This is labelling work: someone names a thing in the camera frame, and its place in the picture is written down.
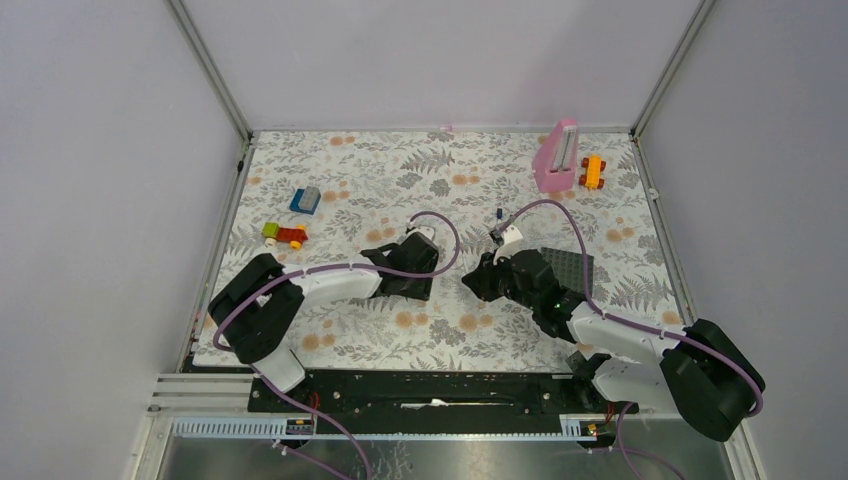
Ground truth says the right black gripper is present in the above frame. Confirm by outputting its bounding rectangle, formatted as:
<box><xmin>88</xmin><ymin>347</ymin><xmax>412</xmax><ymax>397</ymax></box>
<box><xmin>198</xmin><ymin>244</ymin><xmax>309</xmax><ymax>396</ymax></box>
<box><xmin>462</xmin><ymin>248</ymin><xmax>539</xmax><ymax>311</ymax></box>

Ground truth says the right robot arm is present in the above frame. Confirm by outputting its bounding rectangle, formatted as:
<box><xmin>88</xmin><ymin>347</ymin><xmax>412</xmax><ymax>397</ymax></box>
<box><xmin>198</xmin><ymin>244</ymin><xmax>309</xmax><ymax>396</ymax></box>
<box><xmin>462</xmin><ymin>250</ymin><xmax>766</xmax><ymax>442</ymax></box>

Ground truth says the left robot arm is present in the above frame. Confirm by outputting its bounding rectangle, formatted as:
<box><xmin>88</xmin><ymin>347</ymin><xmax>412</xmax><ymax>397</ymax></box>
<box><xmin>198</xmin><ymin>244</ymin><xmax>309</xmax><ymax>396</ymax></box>
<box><xmin>208</xmin><ymin>227</ymin><xmax>439</xmax><ymax>411</ymax></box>

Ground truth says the dark grey brick baseplate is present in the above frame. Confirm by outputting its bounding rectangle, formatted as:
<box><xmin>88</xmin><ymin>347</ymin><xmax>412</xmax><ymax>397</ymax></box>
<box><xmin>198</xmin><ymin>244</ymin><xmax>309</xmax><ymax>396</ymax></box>
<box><xmin>539</xmin><ymin>247</ymin><xmax>594</xmax><ymax>294</ymax></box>

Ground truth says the pink metronome box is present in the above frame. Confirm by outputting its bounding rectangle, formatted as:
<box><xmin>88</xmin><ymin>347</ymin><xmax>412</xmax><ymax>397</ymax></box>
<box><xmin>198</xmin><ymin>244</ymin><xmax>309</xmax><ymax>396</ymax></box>
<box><xmin>531</xmin><ymin>119</ymin><xmax>579</xmax><ymax>193</ymax></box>

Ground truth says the floral patterned table mat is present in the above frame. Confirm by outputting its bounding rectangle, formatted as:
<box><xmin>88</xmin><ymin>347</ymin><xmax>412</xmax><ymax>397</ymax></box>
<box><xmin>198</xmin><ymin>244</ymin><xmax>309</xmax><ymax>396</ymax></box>
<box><xmin>192</xmin><ymin>129</ymin><xmax>694</xmax><ymax>374</ymax></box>

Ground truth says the blue grey brick block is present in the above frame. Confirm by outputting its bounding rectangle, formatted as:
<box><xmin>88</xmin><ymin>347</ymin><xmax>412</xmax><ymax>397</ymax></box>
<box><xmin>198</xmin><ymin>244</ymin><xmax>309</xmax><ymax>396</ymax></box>
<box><xmin>289</xmin><ymin>186</ymin><xmax>321</xmax><ymax>215</ymax></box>

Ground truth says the orange red toy car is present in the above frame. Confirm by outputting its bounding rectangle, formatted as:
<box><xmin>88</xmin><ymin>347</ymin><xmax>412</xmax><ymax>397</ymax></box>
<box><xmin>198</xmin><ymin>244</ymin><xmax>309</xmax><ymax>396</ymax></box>
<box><xmin>579</xmin><ymin>154</ymin><xmax>606</xmax><ymax>189</ymax></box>

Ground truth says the red green toy truck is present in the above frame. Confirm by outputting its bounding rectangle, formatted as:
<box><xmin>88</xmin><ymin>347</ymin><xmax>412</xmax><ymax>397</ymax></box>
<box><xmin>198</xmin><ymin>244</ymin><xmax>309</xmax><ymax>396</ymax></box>
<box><xmin>261</xmin><ymin>222</ymin><xmax>309</xmax><ymax>250</ymax></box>

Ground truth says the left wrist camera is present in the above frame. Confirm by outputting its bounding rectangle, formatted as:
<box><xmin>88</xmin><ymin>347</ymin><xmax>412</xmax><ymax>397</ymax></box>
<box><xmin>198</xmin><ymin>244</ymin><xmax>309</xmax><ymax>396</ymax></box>
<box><xmin>406</xmin><ymin>225</ymin><xmax>436</xmax><ymax>241</ymax></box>

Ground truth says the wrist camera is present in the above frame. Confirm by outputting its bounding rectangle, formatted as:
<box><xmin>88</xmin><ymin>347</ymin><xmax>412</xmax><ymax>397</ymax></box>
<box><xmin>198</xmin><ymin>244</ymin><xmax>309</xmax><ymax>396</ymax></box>
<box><xmin>490</xmin><ymin>225</ymin><xmax>524</xmax><ymax>265</ymax></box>
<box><xmin>406</xmin><ymin>225</ymin><xmax>436</xmax><ymax>241</ymax></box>

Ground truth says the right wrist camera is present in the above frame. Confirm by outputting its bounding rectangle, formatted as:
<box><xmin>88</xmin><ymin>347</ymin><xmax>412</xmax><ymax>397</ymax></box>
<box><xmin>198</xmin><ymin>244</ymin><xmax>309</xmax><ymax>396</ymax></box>
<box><xmin>490</xmin><ymin>225</ymin><xmax>524</xmax><ymax>265</ymax></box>

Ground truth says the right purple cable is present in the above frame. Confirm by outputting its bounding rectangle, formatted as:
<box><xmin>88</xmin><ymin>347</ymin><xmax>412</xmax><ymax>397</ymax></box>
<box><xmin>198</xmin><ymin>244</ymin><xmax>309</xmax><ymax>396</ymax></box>
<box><xmin>493</xmin><ymin>198</ymin><xmax>766</xmax><ymax>419</ymax></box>

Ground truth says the purple cable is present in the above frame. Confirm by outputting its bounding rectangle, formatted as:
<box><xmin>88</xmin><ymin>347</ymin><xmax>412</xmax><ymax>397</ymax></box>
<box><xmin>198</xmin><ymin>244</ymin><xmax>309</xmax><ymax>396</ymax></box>
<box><xmin>493</xmin><ymin>198</ymin><xmax>766</xmax><ymax>419</ymax></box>
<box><xmin>211</xmin><ymin>210</ymin><xmax>462</xmax><ymax>480</ymax></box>

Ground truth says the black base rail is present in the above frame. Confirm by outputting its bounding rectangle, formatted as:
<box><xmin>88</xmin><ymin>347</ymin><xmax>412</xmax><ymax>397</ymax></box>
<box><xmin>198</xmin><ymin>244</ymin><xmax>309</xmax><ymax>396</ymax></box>
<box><xmin>248</xmin><ymin>369</ymin><xmax>625</xmax><ymax>436</ymax></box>

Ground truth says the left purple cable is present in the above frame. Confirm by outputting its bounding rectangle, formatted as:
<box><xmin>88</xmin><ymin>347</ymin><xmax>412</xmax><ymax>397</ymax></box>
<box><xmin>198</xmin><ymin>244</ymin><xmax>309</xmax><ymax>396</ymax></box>
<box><xmin>211</xmin><ymin>210</ymin><xmax>462</xmax><ymax>480</ymax></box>

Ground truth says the white slotted cable duct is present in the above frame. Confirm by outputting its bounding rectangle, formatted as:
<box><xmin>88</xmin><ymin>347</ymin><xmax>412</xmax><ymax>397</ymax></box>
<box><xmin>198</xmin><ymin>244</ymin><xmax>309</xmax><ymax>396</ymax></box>
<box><xmin>173</xmin><ymin>414</ymin><xmax>598</xmax><ymax>443</ymax></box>

